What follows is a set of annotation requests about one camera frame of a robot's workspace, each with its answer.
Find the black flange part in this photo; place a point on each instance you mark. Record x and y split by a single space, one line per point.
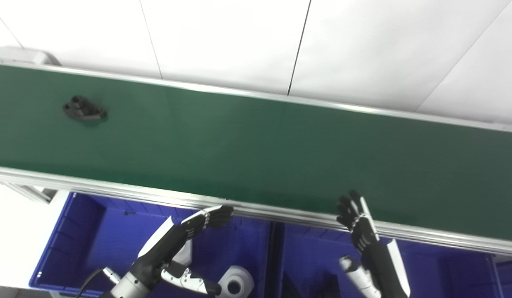
84 111

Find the aluminium conveyor support leg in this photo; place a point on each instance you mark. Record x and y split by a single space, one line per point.
32 193

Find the white flat part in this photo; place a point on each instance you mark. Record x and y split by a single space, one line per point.
185 253

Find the blue bin with black parts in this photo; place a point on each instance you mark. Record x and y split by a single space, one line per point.
314 252

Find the grey conveyor end cover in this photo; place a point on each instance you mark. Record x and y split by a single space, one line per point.
20 54

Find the blue bin with white parts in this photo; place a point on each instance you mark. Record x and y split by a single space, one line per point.
111 244

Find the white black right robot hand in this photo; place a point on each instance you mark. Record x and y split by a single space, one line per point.
365 240

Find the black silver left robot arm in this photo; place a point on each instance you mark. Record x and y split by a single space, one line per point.
130 285

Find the green conveyor belt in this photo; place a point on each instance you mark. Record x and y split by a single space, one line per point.
256 153
115 189

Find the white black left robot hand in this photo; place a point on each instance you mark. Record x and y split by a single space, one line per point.
156 244

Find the white cylindrical part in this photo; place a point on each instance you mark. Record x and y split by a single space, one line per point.
239 275

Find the blue bin at belt end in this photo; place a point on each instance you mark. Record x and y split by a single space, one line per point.
508 279

